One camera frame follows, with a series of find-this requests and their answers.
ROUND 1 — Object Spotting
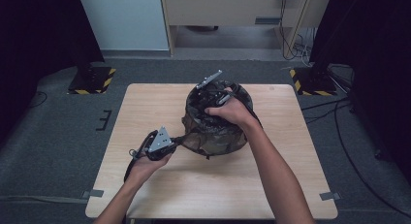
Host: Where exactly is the right hand-held gripper cable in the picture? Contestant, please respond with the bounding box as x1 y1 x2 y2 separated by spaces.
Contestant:
226 82 264 129

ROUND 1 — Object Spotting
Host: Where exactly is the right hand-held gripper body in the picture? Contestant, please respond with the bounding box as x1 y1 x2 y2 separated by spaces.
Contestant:
195 69 241 108

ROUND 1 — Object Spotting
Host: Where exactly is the long black floor cable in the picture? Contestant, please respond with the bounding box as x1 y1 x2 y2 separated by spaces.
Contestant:
333 101 411 218

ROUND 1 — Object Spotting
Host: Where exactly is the person's left hand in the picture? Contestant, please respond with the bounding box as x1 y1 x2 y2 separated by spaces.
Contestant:
130 150 174 183

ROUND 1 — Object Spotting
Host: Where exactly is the black cable bundle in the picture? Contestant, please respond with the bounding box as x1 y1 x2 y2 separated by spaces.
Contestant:
279 0 314 62

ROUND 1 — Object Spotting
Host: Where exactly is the black floor cable loop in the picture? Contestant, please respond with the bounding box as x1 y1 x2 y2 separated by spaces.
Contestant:
29 91 48 110

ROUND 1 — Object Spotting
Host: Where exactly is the striped black stand base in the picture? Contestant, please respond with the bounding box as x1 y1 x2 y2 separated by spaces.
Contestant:
289 67 338 97
67 67 117 96

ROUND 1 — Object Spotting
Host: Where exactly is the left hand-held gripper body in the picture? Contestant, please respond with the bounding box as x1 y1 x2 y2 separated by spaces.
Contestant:
129 126 177 162

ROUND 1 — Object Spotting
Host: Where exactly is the wooden desk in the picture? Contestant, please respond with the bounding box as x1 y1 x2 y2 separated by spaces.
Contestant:
160 0 333 57

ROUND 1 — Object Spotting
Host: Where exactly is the black garbage bag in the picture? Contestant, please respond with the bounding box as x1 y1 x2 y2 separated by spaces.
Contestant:
181 80 255 160

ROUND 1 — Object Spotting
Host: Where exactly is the left hand-held gripper cable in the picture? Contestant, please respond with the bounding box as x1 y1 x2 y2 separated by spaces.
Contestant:
123 130 159 183

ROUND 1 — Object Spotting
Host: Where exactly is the grey tape piece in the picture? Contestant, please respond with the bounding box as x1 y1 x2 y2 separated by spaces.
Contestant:
81 189 105 200
319 191 341 202

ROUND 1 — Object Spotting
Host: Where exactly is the black curtain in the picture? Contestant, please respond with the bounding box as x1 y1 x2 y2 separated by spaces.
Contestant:
0 0 105 144
309 0 411 183

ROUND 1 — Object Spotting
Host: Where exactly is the hand-held gripper cable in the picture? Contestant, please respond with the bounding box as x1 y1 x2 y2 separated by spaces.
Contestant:
226 82 264 129
123 130 159 183

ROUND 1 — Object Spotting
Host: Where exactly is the person's right hand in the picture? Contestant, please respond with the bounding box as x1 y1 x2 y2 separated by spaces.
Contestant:
205 87 260 131

